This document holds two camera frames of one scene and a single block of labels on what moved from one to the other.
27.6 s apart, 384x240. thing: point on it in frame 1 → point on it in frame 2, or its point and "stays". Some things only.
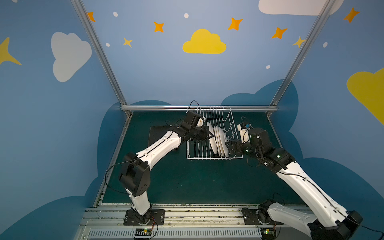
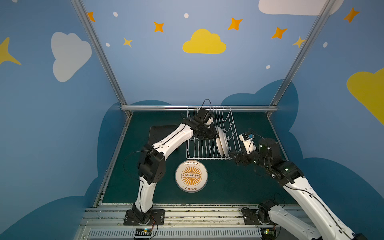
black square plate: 156,132 stays
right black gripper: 237,147 → 241,157
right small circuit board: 268,233 stays
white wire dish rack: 221,116 stays
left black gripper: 197,133 stays
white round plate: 218,141 → 191,176
